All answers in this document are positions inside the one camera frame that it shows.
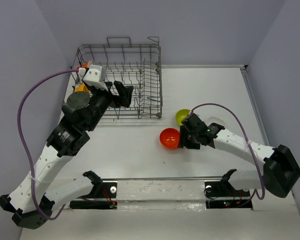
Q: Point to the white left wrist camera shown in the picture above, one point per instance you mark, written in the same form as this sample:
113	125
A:
93	76

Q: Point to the lime green bowl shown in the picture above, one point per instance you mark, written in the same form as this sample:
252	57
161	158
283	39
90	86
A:
180	115

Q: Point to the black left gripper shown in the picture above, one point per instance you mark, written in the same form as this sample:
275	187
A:
125	92

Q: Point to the white bowl orange outside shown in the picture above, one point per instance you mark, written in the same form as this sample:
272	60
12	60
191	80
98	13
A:
87	65

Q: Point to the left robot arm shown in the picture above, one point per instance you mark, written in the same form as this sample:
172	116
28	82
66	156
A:
32	204

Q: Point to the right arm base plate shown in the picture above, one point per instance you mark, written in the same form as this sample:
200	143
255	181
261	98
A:
224	196

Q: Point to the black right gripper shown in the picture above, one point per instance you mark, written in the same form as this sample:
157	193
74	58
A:
183	139

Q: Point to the yellow bowl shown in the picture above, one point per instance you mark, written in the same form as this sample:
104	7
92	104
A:
82	88

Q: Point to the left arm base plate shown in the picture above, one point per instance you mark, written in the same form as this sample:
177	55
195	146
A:
104	199

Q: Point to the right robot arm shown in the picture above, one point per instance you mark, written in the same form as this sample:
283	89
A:
277	170

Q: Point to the white bowl green outside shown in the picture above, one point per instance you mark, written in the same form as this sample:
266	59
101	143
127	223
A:
216	120

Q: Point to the red orange bowl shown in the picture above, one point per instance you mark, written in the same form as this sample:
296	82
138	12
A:
170	138

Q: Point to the grey wire dish rack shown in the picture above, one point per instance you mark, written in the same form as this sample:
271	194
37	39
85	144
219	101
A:
136	64

